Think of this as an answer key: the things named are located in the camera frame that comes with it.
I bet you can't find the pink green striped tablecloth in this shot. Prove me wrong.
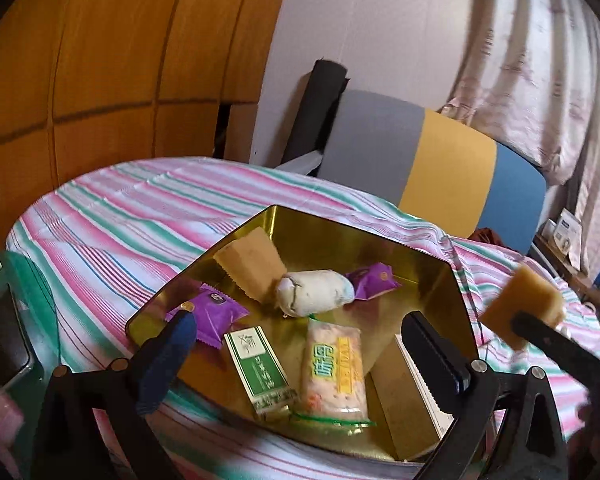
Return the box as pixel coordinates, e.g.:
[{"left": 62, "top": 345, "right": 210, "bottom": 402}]
[{"left": 5, "top": 156, "right": 600, "bottom": 480}]

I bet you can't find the black rolled mat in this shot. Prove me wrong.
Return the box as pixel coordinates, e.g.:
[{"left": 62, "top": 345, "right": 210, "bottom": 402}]
[{"left": 280, "top": 59, "right": 351, "bottom": 166}]

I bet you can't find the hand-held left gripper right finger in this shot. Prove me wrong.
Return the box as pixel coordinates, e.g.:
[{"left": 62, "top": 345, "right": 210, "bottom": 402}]
[{"left": 400, "top": 310, "right": 571, "bottom": 480}]

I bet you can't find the pink cloth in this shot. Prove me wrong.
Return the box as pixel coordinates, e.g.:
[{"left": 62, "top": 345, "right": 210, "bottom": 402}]
[{"left": 0, "top": 387, "right": 26, "bottom": 441}]

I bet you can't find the green white snack packet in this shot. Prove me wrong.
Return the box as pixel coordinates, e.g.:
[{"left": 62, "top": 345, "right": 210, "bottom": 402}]
[{"left": 223, "top": 326, "right": 301, "bottom": 421}]

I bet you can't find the white blue carton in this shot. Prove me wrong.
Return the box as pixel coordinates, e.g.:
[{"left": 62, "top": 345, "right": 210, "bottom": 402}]
[{"left": 550, "top": 210, "right": 583, "bottom": 266}]

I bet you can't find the black object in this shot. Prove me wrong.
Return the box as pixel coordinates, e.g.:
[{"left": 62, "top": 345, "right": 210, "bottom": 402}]
[{"left": 0, "top": 280, "right": 33, "bottom": 391}]

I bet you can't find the grey yellow blue chair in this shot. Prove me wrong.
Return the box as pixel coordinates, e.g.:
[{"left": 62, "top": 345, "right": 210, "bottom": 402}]
[{"left": 275, "top": 90, "right": 548, "bottom": 256}]

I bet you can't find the white rice roll packet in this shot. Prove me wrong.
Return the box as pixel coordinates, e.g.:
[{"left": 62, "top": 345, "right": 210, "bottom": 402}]
[{"left": 275, "top": 269, "right": 356, "bottom": 319}]

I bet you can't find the dark red cloth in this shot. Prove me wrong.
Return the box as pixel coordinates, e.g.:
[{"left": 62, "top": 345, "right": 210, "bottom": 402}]
[{"left": 467, "top": 227, "right": 506, "bottom": 248}]

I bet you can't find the gold tin box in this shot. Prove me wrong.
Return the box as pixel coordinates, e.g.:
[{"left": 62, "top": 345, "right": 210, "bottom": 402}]
[{"left": 125, "top": 204, "right": 478, "bottom": 463}]

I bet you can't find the wooden side table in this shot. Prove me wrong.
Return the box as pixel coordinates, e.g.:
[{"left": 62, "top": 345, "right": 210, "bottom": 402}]
[{"left": 532, "top": 232, "right": 600, "bottom": 311}]

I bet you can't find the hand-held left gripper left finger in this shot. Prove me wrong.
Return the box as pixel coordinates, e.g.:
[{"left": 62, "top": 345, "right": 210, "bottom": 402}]
[{"left": 30, "top": 310, "right": 201, "bottom": 480}]

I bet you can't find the purple snack packet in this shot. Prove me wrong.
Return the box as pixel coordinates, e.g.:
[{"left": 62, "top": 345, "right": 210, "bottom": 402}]
[
  {"left": 166, "top": 282, "right": 250, "bottom": 348},
  {"left": 346, "top": 262, "right": 402, "bottom": 302}
]

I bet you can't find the green-edged cracker packet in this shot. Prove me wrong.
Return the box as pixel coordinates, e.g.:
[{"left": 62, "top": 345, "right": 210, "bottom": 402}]
[{"left": 290, "top": 314, "right": 378, "bottom": 428}]

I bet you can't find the yellow cake packet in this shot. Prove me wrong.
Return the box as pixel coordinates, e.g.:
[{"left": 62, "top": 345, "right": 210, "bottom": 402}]
[
  {"left": 212, "top": 226, "right": 288, "bottom": 303},
  {"left": 480, "top": 266, "right": 566, "bottom": 351}
]

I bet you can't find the wooden wardrobe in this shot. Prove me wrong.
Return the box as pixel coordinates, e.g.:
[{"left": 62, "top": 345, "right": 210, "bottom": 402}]
[{"left": 0, "top": 0, "right": 293, "bottom": 241}]

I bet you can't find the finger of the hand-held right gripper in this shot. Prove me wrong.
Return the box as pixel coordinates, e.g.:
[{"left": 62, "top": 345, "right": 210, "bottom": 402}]
[{"left": 511, "top": 311, "right": 600, "bottom": 386}]

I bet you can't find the floral beige curtain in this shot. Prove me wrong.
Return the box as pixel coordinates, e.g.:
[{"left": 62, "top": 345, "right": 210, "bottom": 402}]
[{"left": 437, "top": 0, "right": 600, "bottom": 221}]

